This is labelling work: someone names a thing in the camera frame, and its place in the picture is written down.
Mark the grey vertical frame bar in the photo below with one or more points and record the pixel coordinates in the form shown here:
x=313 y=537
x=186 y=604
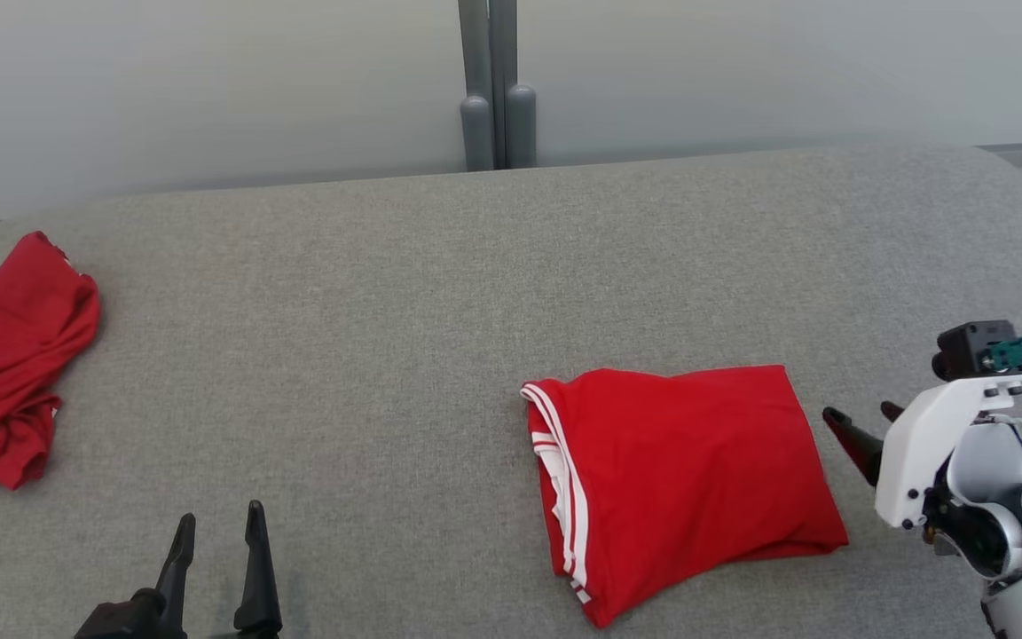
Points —
x=504 y=40
x=474 y=44

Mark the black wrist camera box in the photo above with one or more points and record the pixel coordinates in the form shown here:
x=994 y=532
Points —
x=963 y=351
x=121 y=619

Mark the red jersey with white sleeves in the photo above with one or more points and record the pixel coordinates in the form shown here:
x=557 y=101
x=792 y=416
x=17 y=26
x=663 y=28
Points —
x=697 y=470

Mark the grey fabric sofa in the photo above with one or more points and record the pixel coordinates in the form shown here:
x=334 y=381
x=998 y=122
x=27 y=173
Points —
x=387 y=311

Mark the red shorts with white hem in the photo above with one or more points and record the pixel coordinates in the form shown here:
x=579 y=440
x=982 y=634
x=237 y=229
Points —
x=5 y=355

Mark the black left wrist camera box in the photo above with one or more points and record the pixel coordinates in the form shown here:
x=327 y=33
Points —
x=121 y=619

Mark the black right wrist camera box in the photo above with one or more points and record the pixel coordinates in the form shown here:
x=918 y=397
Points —
x=963 y=351

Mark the grey round-topped post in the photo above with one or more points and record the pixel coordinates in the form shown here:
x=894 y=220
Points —
x=477 y=133
x=521 y=129

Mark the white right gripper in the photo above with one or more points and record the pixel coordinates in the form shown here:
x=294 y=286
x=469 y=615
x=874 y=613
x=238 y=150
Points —
x=919 y=453

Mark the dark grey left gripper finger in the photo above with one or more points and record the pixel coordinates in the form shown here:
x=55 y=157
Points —
x=258 y=595
x=176 y=577

